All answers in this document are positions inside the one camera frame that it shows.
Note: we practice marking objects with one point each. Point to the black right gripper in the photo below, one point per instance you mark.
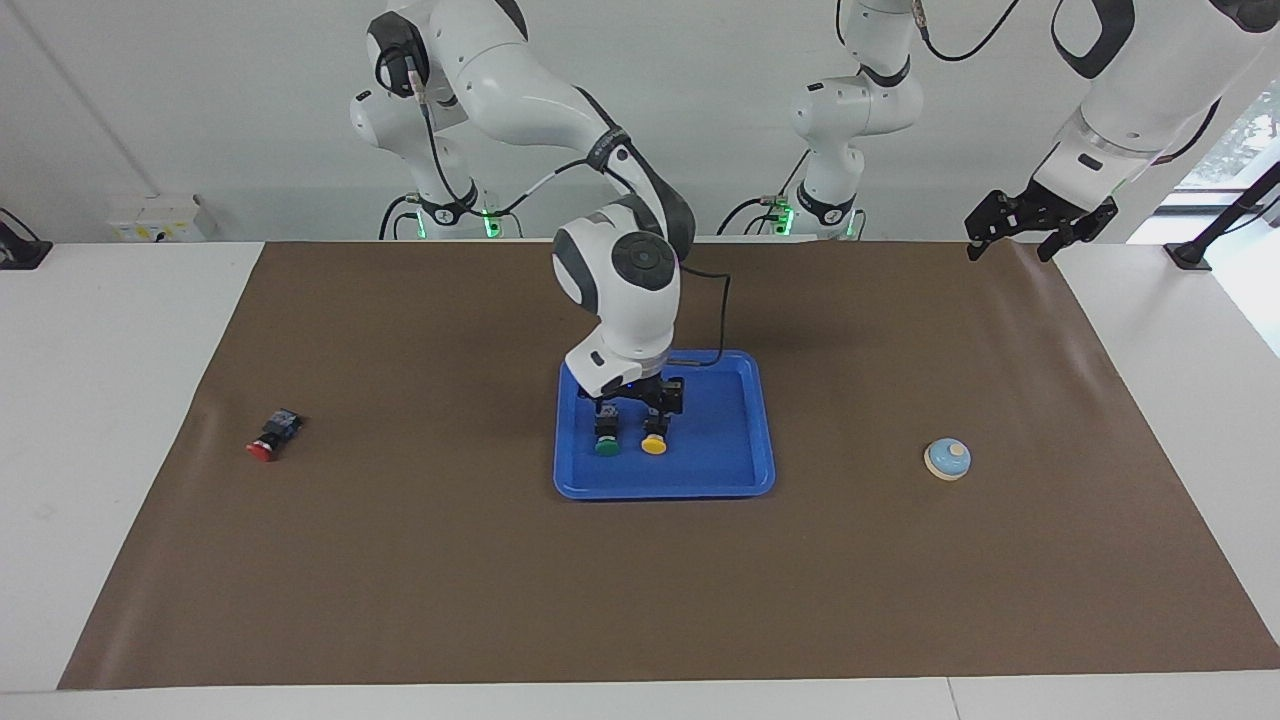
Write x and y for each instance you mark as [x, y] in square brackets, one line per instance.
[645, 390]

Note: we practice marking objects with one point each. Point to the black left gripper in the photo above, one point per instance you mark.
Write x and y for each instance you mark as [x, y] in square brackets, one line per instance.
[1040, 212]

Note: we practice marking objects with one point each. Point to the yellow push button switch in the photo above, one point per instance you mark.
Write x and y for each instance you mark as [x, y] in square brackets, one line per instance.
[654, 446]

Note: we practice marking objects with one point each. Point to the green push button switch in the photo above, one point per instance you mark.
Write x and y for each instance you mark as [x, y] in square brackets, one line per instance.
[606, 447]

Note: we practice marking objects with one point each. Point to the light blue desk bell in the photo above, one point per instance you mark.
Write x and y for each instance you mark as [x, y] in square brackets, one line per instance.
[946, 460]

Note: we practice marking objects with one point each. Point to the red push button switch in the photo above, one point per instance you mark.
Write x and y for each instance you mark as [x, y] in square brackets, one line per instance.
[270, 438]

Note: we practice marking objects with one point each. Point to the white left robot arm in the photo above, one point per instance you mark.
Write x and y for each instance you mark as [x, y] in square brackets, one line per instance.
[1140, 90]

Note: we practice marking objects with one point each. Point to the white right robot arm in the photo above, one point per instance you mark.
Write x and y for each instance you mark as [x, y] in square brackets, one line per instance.
[630, 320]

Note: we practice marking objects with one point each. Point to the blue plastic tray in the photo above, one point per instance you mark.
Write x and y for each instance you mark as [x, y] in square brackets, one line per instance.
[720, 440]

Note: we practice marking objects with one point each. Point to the brown table mat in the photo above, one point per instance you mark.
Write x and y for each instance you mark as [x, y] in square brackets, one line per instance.
[640, 600]

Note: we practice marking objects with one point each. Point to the white power socket box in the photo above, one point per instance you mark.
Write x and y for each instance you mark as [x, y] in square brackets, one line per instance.
[160, 220]

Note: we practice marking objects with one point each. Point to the black camera stand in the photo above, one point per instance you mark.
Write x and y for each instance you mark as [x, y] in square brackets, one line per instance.
[1188, 255]

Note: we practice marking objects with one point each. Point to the black clamp mount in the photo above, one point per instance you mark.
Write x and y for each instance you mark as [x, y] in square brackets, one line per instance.
[20, 255]

